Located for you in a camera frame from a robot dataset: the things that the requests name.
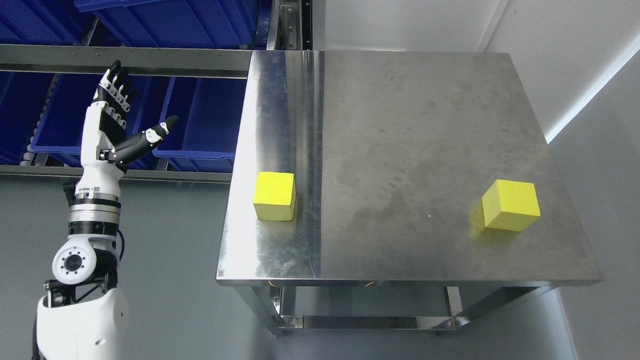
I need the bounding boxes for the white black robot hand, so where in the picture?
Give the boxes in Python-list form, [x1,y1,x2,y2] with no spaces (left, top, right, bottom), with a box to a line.
[80,60,179,174]

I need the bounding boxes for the blue plastic bin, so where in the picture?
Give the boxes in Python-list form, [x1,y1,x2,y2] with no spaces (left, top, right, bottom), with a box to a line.
[32,74,170,167]
[74,0,261,49]
[152,77,247,173]
[0,71,54,166]

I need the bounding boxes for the yellow foam block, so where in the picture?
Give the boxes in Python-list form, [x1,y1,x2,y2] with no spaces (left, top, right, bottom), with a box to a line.
[481,178,541,232]
[253,171,297,222]

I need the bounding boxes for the metal shelf rack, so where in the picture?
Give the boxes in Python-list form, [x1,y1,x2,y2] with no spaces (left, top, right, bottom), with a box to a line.
[0,0,314,184]

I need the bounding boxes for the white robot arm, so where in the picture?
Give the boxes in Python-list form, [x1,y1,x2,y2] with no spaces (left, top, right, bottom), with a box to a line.
[31,60,179,360]

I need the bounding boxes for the stainless steel table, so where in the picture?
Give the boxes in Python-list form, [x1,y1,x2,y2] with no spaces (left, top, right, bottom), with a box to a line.
[215,50,602,334]

